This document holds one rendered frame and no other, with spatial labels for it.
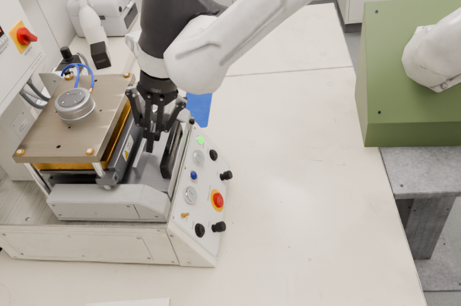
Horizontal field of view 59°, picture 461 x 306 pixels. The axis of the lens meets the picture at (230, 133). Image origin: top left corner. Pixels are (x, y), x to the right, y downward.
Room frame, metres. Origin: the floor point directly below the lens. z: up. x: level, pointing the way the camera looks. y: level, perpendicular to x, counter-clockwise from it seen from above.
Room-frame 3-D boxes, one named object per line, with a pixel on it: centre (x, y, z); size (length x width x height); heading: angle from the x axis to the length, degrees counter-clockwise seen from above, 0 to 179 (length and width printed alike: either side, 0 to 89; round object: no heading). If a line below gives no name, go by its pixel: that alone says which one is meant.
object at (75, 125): (0.75, 0.35, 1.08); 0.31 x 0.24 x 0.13; 167
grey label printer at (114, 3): (1.73, 0.45, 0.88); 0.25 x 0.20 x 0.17; 75
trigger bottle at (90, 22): (1.56, 0.48, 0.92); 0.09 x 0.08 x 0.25; 129
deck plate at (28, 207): (0.73, 0.35, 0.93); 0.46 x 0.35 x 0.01; 77
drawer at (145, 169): (0.71, 0.27, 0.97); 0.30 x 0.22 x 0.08; 77
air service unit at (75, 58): (0.96, 0.40, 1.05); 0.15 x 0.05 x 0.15; 167
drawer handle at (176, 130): (0.68, 0.14, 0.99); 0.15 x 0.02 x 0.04; 167
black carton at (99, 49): (1.43, 0.45, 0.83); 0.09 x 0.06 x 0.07; 10
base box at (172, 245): (0.74, 0.31, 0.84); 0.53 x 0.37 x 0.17; 77
